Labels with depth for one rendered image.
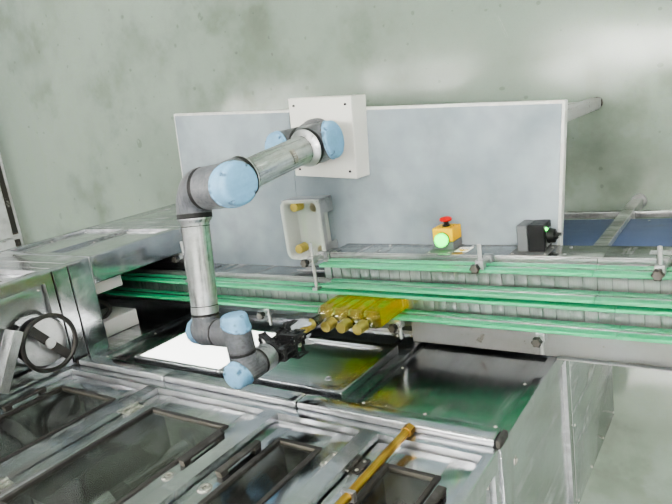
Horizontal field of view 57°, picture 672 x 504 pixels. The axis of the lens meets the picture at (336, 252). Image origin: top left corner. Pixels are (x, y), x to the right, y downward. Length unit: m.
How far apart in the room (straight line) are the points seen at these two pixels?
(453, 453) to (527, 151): 0.91
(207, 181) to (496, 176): 0.88
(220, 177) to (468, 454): 0.88
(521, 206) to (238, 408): 1.04
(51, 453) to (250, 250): 1.11
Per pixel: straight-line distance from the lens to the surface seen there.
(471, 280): 1.93
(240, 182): 1.58
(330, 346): 2.08
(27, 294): 2.42
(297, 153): 1.78
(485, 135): 1.95
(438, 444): 1.53
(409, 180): 2.08
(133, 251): 2.63
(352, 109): 2.05
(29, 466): 1.91
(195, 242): 1.69
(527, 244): 1.88
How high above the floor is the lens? 2.57
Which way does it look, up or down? 53 degrees down
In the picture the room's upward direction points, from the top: 116 degrees counter-clockwise
